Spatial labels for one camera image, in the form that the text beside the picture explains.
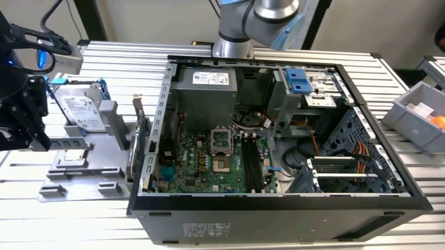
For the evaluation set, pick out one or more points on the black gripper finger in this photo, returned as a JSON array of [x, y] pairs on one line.
[[24, 125]]

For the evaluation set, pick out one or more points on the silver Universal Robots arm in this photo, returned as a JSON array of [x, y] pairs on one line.
[[237, 23]]

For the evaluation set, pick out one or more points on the black RAM slot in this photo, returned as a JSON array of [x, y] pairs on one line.
[[249, 161], [257, 161]]

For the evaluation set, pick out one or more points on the blue disk carrier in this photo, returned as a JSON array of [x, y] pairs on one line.
[[59, 81], [297, 80]]

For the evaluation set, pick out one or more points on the silver hard disk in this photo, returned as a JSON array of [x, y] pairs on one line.
[[82, 106]]

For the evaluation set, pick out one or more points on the silver CPU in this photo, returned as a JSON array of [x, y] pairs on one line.
[[75, 155]]

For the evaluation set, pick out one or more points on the grey parts rack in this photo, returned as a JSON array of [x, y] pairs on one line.
[[100, 156]]

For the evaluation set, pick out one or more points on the green graphics card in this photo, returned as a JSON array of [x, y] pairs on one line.
[[140, 130]]

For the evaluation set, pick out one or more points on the green motherboard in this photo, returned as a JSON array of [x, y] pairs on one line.
[[194, 166]]

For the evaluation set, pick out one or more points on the grey power supply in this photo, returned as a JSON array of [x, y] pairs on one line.
[[204, 104]]

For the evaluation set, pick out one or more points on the CPU socket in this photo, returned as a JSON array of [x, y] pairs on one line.
[[221, 164]]

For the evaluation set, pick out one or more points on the metal locking lever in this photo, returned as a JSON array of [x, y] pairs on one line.
[[233, 144]]

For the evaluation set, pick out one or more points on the black round fan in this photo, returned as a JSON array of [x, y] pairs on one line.
[[251, 118]]

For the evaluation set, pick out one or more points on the black open PC case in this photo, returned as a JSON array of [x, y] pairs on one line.
[[243, 224]]

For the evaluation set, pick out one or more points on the grey metal disk bay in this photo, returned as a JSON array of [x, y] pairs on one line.
[[333, 162]]

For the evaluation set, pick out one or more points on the grey plastic bin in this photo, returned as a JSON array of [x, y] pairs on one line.
[[410, 125]]

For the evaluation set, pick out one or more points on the white block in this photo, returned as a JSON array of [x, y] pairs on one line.
[[420, 109]]

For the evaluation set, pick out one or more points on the orange ball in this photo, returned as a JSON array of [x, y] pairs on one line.
[[438, 122]]

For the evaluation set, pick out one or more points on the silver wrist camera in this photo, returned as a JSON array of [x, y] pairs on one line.
[[67, 62]]

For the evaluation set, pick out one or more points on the black metal frame post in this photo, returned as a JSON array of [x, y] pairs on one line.
[[319, 23], [92, 20]]

